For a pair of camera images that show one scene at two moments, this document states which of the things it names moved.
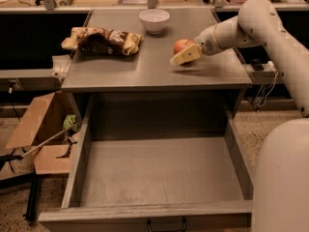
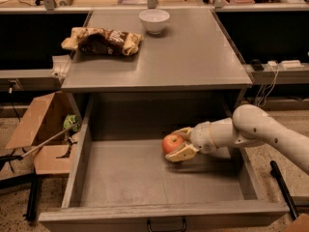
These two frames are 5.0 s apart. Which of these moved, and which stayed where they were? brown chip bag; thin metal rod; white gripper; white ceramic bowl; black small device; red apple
Moved: red apple; white gripper
Stayed: white ceramic bowl; black small device; thin metal rod; brown chip bag
